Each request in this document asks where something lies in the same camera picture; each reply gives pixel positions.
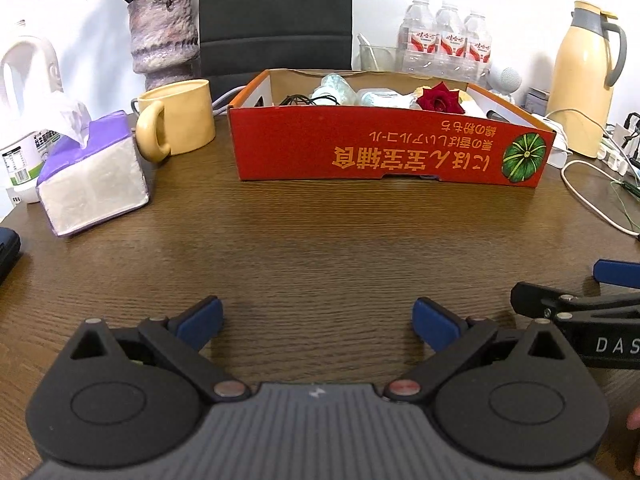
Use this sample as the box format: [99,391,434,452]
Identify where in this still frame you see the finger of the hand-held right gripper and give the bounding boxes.
[593,259,640,291]
[510,282,640,322]

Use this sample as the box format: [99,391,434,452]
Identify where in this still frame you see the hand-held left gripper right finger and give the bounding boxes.
[384,297,571,403]

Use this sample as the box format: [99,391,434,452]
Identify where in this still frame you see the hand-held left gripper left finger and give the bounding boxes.
[70,296,251,403]

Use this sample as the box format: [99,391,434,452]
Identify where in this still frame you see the red cardboard box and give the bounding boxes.
[227,69,557,188]

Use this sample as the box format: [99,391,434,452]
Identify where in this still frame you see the red rose flower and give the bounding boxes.
[416,81,463,113]

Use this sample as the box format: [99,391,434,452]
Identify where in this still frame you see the white wet wipes pack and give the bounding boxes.
[356,87,418,109]

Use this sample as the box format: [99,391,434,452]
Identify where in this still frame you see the black earphone cable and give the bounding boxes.
[277,92,346,107]

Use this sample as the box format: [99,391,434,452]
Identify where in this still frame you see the clear plastic bag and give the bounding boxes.
[311,74,358,106]

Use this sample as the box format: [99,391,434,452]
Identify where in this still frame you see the white power strip with plugs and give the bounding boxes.
[597,115,640,173]

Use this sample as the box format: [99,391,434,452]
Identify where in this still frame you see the purple tissue pack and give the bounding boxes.
[36,95,151,237]

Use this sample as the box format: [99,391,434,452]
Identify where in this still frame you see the small grey box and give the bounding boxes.
[525,87,551,115]

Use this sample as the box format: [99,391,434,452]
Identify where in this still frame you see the yellow thermos jug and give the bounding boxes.
[546,1,628,157]

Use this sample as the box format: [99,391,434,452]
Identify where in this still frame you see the dark blue case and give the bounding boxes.
[0,226,22,286]

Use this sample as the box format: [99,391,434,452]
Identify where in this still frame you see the yellow mug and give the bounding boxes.
[135,79,217,162]

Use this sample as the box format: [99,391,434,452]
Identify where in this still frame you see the white robot speaker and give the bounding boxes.
[487,66,523,103]

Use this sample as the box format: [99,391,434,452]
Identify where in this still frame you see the white detergent bottle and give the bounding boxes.
[0,20,66,204]

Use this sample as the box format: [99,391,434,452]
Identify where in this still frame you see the clear water bottle red label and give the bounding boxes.
[434,1,468,81]
[397,0,441,78]
[462,10,493,86]

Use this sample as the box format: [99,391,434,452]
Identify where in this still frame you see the clear glass cup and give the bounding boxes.
[357,42,406,72]

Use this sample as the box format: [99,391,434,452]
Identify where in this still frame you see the purple ceramic vase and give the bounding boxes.
[127,0,200,92]

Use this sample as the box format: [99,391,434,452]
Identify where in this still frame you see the white plastic spoon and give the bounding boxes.
[357,34,381,68]

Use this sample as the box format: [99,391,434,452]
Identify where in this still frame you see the black paper bag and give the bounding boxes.
[198,0,353,101]

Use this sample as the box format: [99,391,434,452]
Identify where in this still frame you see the long white cable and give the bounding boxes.
[542,107,640,241]

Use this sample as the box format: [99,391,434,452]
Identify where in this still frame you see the white charger with wrapped cable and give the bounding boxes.
[535,110,571,167]

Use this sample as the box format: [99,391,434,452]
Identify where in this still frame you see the purple charging cable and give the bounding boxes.
[131,87,251,116]

